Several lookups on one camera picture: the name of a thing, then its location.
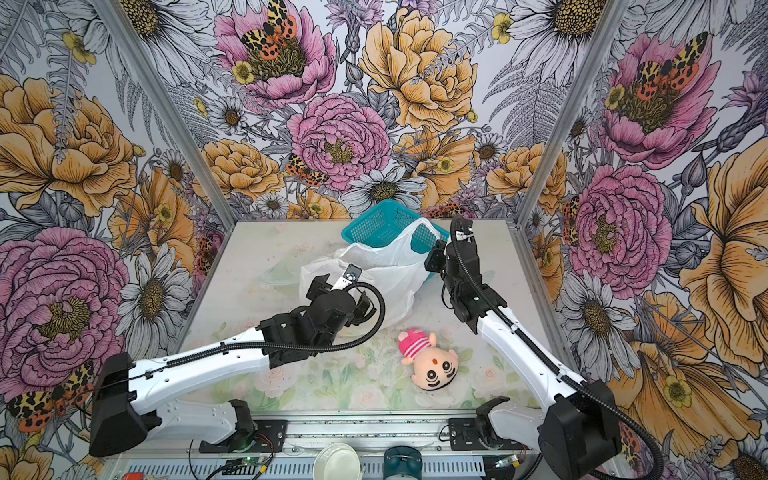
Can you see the dark green round container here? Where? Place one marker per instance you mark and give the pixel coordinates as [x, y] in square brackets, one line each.
[402, 463]

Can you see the translucent white plastic bag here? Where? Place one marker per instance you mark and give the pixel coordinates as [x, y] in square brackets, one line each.
[396, 270]

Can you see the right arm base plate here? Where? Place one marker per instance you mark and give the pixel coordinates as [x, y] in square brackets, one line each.
[469, 434]

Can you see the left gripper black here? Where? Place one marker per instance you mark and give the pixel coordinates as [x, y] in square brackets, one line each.
[317, 285]

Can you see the white round cup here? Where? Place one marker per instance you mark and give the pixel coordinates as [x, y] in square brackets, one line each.
[337, 461]

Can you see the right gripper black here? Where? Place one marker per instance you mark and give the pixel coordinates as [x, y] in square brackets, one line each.
[438, 252]

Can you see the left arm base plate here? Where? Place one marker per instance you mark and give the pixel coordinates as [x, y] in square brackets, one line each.
[265, 436]

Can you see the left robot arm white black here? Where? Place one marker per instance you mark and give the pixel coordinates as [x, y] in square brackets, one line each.
[139, 400]

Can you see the plush doll pink hat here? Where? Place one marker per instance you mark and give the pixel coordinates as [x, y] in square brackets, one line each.
[433, 367]

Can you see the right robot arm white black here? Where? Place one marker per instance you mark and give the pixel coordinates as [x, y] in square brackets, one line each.
[578, 430]

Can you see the teal plastic basket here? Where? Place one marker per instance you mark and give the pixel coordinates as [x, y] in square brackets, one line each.
[383, 223]

